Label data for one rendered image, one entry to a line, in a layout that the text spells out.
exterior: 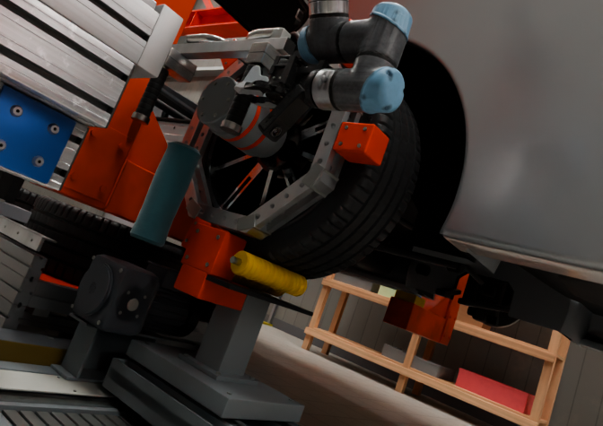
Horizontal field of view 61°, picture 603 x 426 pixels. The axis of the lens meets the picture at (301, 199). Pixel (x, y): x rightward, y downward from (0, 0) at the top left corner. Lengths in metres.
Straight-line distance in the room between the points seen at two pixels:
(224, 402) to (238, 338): 0.22
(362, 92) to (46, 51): 0.47
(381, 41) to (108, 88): 0.46
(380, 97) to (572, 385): 4.65
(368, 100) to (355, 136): 0.28
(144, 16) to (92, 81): 0.11
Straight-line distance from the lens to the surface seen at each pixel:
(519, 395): 4.73
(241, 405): 1.27
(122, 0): 0.70
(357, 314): 6.22
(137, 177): 1.62
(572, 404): 5.33
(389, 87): 0.87
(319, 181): 1.15
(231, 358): 1.41
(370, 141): 1.12
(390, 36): 0.92
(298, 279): 1.36
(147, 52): 0.71
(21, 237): 1.75
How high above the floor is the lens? 0.49
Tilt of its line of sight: 10 degrees up
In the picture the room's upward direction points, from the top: 20 degrees clockwise
